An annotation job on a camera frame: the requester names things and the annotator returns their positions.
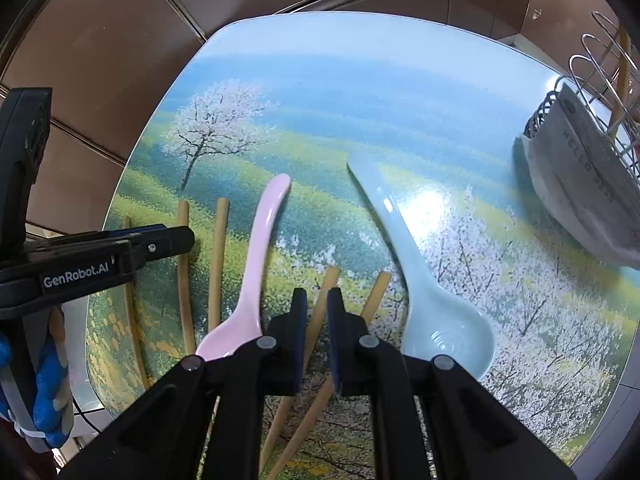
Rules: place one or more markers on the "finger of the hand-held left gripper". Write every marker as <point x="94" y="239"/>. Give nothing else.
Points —
<point x="160" y="250"/>
<point x="135" y="233"/>

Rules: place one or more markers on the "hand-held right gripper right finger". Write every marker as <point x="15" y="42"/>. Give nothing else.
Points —
<point x="334" y="340"/>

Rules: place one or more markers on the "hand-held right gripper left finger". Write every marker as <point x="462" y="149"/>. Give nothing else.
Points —
<point x="299" y="332"/>

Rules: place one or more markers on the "bamboo chopstick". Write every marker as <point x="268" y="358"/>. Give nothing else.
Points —
<point x="134" y="310"/>
<point x="217" y="260"/>
<point x="375" y="295"/>
<point x="320" y="305"/>
<point x="186" y="310"/>

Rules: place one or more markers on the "glass jar with chopsticks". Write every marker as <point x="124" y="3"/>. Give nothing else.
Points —
<point x="627" y="160"/>

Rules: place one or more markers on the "person's left hand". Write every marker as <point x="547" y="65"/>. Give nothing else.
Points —
<point x="50" y="385"/>

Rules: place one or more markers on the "pink ceramic spoon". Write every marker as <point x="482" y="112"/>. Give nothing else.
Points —
<point x="260" y="260"/>

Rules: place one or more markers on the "light blue ceramic spoon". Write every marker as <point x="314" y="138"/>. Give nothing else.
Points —
<point x="425" y="300"/>

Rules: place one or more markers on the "grey printed holder sleeve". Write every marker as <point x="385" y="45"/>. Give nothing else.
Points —
<point x="575" y="175"/>

